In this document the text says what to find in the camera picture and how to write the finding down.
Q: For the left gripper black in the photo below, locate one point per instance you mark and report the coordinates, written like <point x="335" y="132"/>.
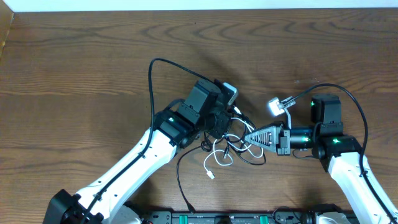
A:
<point x="222" y="123"/>

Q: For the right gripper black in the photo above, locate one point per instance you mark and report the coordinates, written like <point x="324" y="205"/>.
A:
<point x="283" y="141"/>

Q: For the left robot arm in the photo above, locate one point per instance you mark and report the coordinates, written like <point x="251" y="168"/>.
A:
<point x="174" y="128"/>

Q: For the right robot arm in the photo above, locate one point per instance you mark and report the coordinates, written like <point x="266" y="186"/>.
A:
<point x="340" y="155"/>

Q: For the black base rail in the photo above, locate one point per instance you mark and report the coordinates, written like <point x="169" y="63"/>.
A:
<point x="277" y="216"/>

